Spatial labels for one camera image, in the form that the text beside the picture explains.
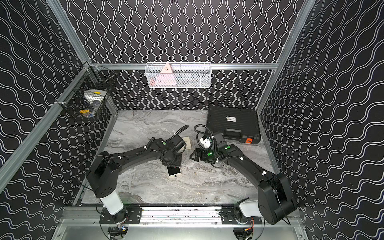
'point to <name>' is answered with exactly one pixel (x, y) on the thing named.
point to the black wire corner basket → (87, 95)
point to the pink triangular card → (166, 77)
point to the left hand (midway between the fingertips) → (179, 162)
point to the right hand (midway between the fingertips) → (196, 157)
